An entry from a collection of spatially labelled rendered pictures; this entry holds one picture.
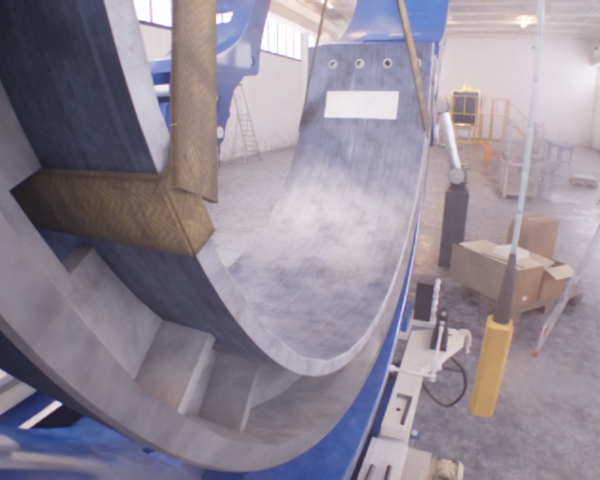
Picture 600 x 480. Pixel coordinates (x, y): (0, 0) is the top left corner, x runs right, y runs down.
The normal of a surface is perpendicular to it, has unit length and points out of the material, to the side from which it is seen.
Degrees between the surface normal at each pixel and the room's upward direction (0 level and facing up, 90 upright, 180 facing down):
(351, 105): 75
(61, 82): 109
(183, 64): 82
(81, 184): 115
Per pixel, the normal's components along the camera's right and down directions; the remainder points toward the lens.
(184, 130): 0.98, -0.06
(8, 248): 0.92, 0.12
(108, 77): -0.38, 0.58
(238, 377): -0.31, -0.39
